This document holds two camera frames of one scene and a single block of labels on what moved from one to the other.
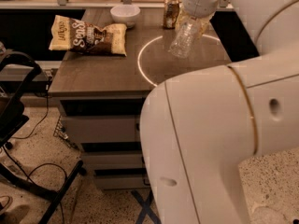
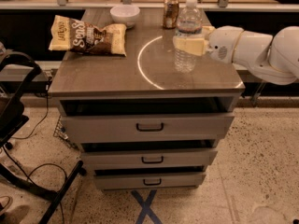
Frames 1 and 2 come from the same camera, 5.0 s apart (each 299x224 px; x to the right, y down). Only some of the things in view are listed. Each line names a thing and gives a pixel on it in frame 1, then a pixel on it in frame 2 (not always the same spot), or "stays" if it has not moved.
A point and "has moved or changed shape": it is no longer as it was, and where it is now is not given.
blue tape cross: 146,208 stays
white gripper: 197,6 -> 223,45
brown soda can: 171,11 stays
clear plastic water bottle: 185,38 has moved or changed shape
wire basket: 61,133 stays
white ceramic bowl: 126,14 stays
